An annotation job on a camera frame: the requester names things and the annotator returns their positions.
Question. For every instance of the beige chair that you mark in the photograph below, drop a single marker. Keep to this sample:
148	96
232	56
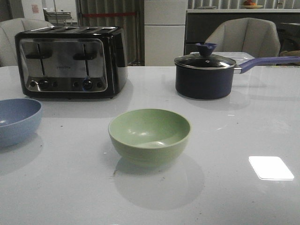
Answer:
257	37
8	31

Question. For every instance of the grey kitchen counter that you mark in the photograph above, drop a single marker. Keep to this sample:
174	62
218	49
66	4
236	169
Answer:
200	24

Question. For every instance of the beige chair left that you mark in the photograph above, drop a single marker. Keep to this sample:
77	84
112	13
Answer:
8	31

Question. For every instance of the fruit bowl on counter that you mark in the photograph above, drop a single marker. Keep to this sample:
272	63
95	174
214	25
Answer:
249	4

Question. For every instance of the blue bowl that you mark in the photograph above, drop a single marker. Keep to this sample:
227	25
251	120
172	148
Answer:
19	119

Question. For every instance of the dark blue saucepan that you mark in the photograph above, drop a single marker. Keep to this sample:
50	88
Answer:
217	83

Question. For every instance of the black and silver toaster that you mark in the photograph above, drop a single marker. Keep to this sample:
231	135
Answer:
72	62

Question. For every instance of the glass pot lid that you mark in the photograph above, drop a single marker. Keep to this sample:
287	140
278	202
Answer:
204	58

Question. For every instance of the green bowl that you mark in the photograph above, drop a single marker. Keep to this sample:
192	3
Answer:
149	137

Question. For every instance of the beige chair right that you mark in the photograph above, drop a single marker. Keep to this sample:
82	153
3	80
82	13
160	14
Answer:
257	37

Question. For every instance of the white refrigerator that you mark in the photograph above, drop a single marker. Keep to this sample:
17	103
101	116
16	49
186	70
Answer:
164	31

